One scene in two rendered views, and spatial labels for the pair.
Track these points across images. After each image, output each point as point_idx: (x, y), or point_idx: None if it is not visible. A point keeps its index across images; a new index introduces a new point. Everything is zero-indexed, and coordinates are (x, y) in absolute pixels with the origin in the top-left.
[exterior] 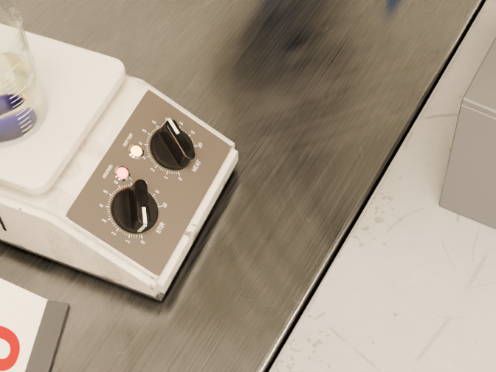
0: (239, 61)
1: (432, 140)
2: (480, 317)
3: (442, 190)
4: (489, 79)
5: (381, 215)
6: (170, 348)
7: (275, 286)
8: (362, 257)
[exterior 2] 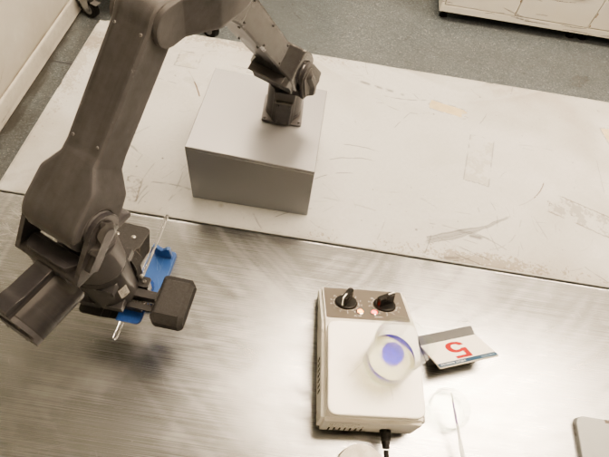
0: (251, 316)
1: (273, 223)
2: (349, 195)
3: (307, 209)
4: (301, 164)
5: (320, 233)
6: (413, 290)
7: (369, 262)
8: (342, 236)
